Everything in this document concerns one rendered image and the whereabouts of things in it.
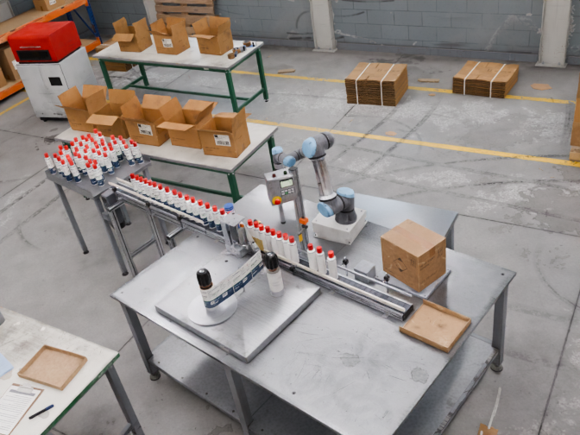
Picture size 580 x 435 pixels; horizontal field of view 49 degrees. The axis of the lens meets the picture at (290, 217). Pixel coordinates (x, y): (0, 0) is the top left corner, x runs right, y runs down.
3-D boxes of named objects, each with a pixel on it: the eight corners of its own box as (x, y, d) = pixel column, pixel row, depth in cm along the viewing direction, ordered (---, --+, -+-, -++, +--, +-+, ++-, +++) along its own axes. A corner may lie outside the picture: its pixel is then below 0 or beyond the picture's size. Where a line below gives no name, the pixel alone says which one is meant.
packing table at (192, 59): (110, 109, 881) (91, 55, 836) (147, 85, 934) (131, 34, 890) (240, 128, 776) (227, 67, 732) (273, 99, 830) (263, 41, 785)
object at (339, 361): (110, 297, 418) (109, 294, 417) (261, 185, 504) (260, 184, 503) (376, 457, 295) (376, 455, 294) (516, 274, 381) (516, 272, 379)
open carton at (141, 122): (122, 148, 602) (110, 111, 581) (151, 125, 633) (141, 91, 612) (154, 152, 585) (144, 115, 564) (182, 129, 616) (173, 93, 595)
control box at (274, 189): (268, 198, 400) (263, 173, 389) (294, 192, 402) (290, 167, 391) (272, 207, 392) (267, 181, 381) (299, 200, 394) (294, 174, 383)
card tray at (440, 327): (399, 330, 354) (399, 325, 352) (423, 303, 369) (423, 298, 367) (447, 353, 337) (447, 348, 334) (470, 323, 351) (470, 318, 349)
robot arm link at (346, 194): (358, 206, 423) (358, 189, 415) (343, 214, 417) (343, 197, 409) (346, 199, 431) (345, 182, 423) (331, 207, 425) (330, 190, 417)
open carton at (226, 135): (196, 160, 561) (185, 122, 539) (223, 133, 597) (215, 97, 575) (233, 164, 545) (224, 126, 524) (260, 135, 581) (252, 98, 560)
